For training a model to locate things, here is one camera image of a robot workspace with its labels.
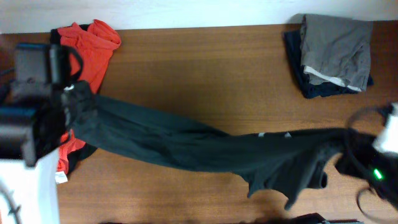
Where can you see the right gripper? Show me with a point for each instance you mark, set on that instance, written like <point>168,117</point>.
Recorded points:
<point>356,145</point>

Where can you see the black t-shirt white letters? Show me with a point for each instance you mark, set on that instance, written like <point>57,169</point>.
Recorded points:
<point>287,162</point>

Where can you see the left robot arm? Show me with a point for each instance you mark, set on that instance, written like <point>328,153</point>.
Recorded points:
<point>32,125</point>

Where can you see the black garment under pile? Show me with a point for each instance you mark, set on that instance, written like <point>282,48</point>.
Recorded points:
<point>78,37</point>

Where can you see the red t-shirt white print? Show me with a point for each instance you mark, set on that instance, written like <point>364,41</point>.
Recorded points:
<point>95,43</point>

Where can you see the grey folded garment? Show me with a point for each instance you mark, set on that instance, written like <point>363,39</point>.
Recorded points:
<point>336,50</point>

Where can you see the navy folded garment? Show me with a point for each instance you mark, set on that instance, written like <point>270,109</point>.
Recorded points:
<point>292,41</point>

